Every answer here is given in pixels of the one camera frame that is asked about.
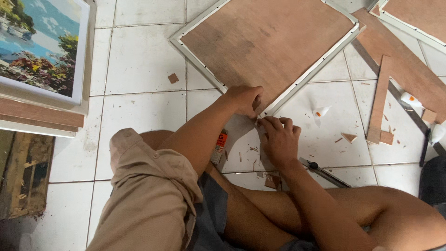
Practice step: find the person's leg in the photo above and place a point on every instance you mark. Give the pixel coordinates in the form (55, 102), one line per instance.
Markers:
(155, 137)
(383, 216)

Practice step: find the person's left hand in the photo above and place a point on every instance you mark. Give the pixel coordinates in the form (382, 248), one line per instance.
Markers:
(240, 99)

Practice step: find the white plastic bottle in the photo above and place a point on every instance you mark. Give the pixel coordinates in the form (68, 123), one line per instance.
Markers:
(438, 134)

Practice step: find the small white orange-capped glue bottle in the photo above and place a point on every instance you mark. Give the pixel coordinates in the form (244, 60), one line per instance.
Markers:
(411, 99)
(322, 111)

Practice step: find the framed landscape painting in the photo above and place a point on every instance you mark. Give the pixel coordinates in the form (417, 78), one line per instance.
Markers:
(38, 48)

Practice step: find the small plywood block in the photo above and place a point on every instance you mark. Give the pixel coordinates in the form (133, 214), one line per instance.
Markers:
(429, 116)

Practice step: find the wide long plywood plank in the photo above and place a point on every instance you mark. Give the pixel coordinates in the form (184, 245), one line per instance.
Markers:
(407, 66)

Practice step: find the person's right leg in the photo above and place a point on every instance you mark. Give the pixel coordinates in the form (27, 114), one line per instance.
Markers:
(383, 216)

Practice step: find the person's left fingers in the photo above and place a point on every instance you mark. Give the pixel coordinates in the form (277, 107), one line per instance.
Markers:
(252, 103)

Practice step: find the small square plywood piece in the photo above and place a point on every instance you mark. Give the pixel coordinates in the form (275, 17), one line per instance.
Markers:
(386, 138)
(173, 78)

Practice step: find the grey utility knife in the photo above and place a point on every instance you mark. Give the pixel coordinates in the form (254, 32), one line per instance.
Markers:
(324, 172)

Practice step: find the small triangular plywood piece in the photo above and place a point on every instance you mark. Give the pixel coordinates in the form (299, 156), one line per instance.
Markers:
(349, 137)

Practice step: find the orange and grey glue packet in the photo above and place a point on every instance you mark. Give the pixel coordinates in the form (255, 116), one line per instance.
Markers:
(219, 146)

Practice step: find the person's right hand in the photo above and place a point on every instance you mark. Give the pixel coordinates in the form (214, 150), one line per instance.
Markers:
(282, 144)

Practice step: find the white frame with plywood back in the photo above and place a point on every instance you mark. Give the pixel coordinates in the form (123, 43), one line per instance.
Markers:
(418, 17)
(268, 41)

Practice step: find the person's left leg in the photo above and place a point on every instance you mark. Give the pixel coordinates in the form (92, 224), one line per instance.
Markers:
(155, 137)

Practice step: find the person's beige shirt sleeve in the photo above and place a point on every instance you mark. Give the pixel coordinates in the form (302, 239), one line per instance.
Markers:
(149, 195)

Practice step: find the plywood offcut scraps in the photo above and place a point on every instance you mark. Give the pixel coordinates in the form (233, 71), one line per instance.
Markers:
(271, 180)

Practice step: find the person's grey shorts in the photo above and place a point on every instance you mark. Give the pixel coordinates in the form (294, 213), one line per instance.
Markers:
(212, 212)

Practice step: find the stack of picture frames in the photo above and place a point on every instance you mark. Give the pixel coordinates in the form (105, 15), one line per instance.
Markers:
(45, 116)

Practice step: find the narrow plywood strip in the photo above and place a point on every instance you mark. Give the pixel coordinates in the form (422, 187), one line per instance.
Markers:
(379, 101)

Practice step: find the long dark metal ruler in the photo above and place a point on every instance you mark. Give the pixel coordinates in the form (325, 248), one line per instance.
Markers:
(400, 101)

